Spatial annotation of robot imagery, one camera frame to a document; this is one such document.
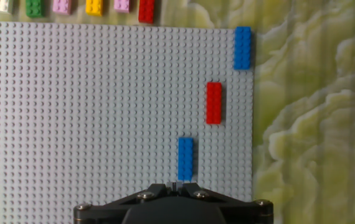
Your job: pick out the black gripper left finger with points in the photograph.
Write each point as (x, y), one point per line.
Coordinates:
(109, 210)

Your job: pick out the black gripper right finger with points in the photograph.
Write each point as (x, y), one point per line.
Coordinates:
(246, 211)

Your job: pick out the blue Lego brick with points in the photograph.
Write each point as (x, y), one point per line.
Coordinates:
(185, 158)
(242, 48)

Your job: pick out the grey Lego baseplate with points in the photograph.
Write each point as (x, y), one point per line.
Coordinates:
(87, 109)

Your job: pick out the red Lego brick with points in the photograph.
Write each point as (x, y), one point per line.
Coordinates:
(146, 11)
(213, 102)

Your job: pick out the yellow Lego brick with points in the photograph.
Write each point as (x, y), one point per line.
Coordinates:
(94, 7)

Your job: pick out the pink Lego brick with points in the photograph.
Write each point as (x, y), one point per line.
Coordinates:
(122, 5)
(61, 6)

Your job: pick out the green Lego brick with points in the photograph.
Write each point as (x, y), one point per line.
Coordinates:
(35, 7)

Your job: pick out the white Lego brick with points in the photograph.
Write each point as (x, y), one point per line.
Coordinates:
(0, 5)

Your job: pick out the green marble pattern mat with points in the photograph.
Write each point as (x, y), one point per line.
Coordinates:
(314, 124)

